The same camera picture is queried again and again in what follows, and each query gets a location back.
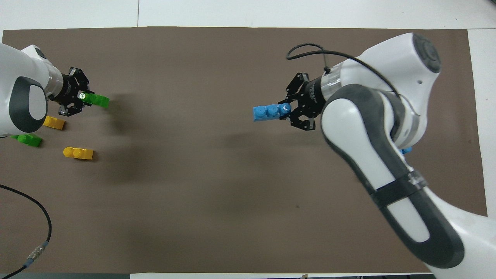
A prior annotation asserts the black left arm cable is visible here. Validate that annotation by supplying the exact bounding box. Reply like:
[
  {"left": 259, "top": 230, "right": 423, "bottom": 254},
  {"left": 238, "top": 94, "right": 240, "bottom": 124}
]
[{"left": 0, "top": 184, "right": 52, "bottom": 279}]

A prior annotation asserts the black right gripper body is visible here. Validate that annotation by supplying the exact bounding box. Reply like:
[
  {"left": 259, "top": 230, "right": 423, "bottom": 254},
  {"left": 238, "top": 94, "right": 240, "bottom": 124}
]
[{"left": 304, "top": 76, "right": 330, "bottom": 117}]

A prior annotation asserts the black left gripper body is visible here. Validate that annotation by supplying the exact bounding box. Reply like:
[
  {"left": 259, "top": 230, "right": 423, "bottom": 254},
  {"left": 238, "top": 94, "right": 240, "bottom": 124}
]
[{"left": 59, "top": 74, "right": 82, "bottom": 106}]

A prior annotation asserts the brown table mat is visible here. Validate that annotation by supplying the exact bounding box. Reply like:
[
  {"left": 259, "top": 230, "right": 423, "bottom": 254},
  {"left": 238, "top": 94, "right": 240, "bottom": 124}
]
[{"left": 0, "top": 26, "right": 489, "bottom": 274}]

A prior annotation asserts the green two-stud brick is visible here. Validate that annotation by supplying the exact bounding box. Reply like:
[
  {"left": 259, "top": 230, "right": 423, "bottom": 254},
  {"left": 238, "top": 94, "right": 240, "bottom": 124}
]
[
  {"left": 83, "top": 92, "right": 110, "bottom": 109},
  {"left": 10, "top": 134, "right": 43, "bottom": 148}
]

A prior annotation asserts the yellow two-stud brick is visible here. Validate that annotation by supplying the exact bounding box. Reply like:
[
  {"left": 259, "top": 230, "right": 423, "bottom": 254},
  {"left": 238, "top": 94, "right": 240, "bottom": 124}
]
[
  {"left": 63, "top": 146, "right": 95, "bottom": 160},
  {"left": 42, "top": 115, "right": 66, "bottom": 130}
]

